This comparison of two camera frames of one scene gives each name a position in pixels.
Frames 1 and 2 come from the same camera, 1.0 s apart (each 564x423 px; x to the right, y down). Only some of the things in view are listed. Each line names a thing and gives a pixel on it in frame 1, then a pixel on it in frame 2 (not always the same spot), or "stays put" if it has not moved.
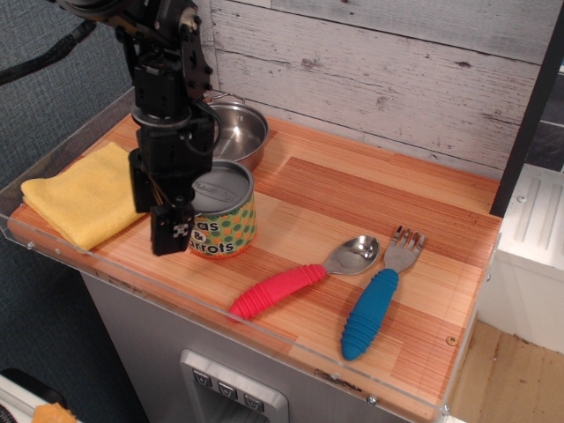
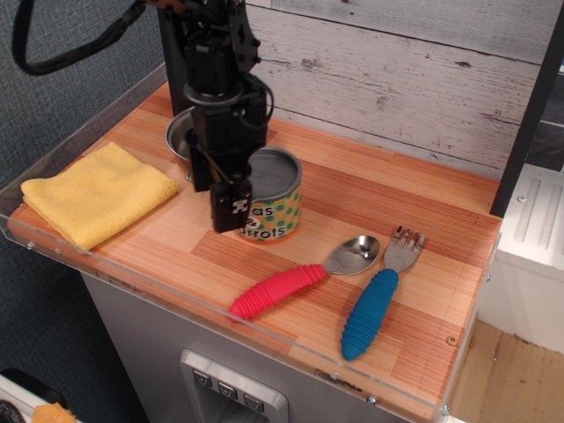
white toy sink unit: (523, 287) stays put
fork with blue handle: (379, 293) stays put
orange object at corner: (53, 413) stays put
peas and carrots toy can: (225, 219) to (276, 175)
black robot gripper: (176, 150) to (232, 120)
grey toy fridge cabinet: (147, 339) stays put
